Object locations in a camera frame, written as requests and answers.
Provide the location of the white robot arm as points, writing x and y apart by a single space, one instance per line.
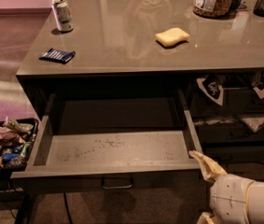
255 205

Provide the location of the yellow sponge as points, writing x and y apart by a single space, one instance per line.
171 37

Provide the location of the black bin of snacks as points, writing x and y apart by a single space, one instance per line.
17 137

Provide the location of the green white soda can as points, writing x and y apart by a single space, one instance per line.
62 15

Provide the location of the grey top drawer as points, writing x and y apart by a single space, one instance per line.
111 144

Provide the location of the large jar of nuts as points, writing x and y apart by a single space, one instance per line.
211 8

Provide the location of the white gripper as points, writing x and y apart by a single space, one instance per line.
229 197

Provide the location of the dark blue snack packet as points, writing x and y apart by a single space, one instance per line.
58 56

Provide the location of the grey cabinet counter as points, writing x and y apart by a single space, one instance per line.
118 57

